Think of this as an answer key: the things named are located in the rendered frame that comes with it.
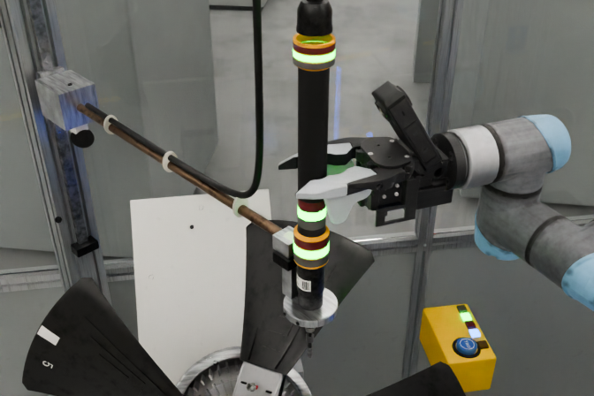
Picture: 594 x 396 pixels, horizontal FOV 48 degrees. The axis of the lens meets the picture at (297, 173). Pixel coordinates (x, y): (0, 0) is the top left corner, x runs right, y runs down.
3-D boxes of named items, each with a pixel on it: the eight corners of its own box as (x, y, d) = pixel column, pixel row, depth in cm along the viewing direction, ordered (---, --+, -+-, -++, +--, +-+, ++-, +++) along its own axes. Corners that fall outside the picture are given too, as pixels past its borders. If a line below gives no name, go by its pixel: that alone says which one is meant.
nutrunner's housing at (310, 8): (289, 323, 88) (286, -30, 64) (309, 308, 90) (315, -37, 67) (309, 338, 86) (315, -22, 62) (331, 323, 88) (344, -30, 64)
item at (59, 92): (39, 116, 124) (30, 73, 120) (74, 105, 128) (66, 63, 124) (65, 135, 118) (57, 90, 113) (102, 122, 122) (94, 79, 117)
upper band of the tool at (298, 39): (284, 64, 69) (284, 37, 68) (314, 54, 72) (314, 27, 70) (314, 76, 67) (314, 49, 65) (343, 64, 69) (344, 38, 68)
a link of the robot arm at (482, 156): (503, 141, 78) (467, 112, 85) (469, 148, 77) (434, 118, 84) (493, 195, 82) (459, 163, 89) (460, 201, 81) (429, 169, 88)
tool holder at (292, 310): (262, 300, 88) (259, 241, 83) (300, 277, 92) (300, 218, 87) (309, 337, 82) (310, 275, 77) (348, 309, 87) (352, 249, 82)
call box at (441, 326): (417, 343, 147) (422, 307, 142) (460, 338, 149) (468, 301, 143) (442, 400, 134) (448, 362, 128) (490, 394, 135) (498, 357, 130)
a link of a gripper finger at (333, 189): (310, 243, 73) (376, 217, 78) (311, 198, 70) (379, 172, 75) (295, 229, 76) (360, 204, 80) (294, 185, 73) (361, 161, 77)
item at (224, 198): (77, 111, 118) (76, 104, 117) (84, 110, 118) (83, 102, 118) (286, 247, 84) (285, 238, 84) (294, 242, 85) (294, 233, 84)
